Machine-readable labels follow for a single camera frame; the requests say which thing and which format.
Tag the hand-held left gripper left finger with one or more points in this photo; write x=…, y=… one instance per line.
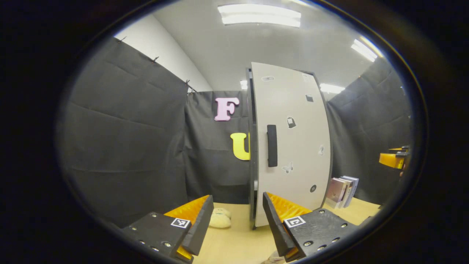
x=199, y=227

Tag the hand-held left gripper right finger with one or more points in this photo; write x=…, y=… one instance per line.
x=276, y=227

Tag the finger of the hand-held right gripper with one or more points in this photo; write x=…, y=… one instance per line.
x=390, y=159

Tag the clear bottle red label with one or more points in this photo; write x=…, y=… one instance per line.
x=272, y=257

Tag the grey cabinet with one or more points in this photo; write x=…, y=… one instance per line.
x=251, y=165

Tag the white cabinet door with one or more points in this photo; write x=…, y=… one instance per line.
x=300, y=146

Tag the cream plush toy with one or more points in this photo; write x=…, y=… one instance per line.
x=220, y=220

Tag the blue grey cover book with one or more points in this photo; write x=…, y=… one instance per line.
x=354, y=187

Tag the white cover book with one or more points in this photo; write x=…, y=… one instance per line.
x=348, y=190

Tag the pink cover book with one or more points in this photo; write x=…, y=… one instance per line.
x=334, y=192

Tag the black backdrop cloth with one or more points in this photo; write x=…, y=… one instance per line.
x=128, y=146

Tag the large ceiling light panel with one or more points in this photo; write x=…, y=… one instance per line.
x=260, y=15

